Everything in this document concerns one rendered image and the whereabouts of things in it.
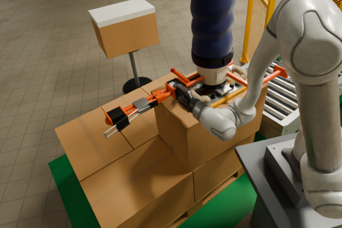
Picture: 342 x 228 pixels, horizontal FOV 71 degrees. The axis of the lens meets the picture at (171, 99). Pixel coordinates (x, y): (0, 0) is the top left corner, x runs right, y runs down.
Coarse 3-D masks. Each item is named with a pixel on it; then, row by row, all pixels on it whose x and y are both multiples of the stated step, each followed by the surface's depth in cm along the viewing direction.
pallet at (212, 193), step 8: (240, 168) 196; (232, 176) 203; (224, 184) 198; (208, 192) 181; (216, 192) 193; (200, 200) 178; (208, 200) 189; (192, 208) 177; (200, 208) 186; (184, 216) 181; (168, 224) 166; (176, 224) 177
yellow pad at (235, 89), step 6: (228, 84) 144; (234, 84) 143; (240, 84) 143; (234, 90) 139; (240, 90) 140; (210, 96) 137; (216, 96) 137; (222, 96) 136; (228, 96) 136; (210, 102) 133; (216, 102) 133; (222, 102) 135
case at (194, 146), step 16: (240, 96) 139; (160, 112) 151; (176, 112) 134; (256, 112) 155; (160, 128) 166; (176, 128) 137; (192, 128) 127; (240, 128) 154; (256, 128) 167; (176, 144) 149; (192, 144) 134; (208, 144) 143; (224, 144) 154; (192, 160) 144; (208, 160) 154
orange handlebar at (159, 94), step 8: (232, 64) 142; (280, 72) 129; (192, 80) 131; (200, 80) 133; (240, 80) 127; (264, 80) 125; (152, 96) 124; (160, 96) 122; (168, 96) 125; (128, 112) 116; (136, 112) 118
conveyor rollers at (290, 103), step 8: (272, 64) 231; (272, 72) 223; (272, 80) 216; (280, 80) 210; (288, 80) 213; (272, 88) 208; (280, 88) 202; (288, 88) 205; (272, 96) 200; (280, 96) 195; (288, 96) 198; (296, 96) 193; (272, 104) 191; (280, 104) 187; (288, 104) 190; (296, 104) 186; (272, 112) 183; (280, 112) 181; (288, 112) 182; (280, 120) 180
